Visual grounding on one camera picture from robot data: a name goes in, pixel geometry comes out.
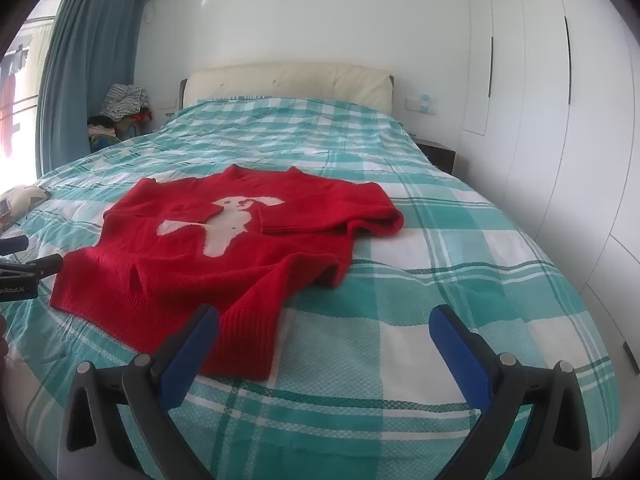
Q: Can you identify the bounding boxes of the cream padded headboard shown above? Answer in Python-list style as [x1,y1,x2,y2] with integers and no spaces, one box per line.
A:
[179,62,396,116]

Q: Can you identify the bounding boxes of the blue-grey curtain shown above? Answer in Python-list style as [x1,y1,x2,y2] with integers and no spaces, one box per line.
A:
[35,0,148,178]

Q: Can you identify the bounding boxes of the dark wooden nightstand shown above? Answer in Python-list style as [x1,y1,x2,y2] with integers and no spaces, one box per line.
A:
[415,137,457,176]

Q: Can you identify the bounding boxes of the red sweater with white dog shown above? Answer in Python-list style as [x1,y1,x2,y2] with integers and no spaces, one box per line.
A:
[49,164,405,382]

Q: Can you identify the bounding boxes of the hanging red garment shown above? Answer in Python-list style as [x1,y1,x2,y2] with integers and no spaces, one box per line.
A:
[0,72,21,158]

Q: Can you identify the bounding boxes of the white wardrobe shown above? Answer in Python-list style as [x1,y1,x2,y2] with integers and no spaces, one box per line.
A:
[457,0,640,376]

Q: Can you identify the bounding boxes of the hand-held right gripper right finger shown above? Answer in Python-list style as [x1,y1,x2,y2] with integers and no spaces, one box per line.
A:
[429,304,593,480]

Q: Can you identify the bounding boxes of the pile of clothes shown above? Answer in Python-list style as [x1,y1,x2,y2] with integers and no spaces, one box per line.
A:
[87,82,152,153]

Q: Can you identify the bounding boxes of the beige patterned cushion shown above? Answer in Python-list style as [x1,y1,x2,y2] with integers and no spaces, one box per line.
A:
[0,185,51,233]

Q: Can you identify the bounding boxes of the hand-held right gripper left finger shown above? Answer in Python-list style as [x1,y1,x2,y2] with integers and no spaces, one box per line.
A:
[57,304,221,480]

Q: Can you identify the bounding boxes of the teal plaid bed sheet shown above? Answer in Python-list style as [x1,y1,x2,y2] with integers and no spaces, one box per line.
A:
[0,96,621,480]

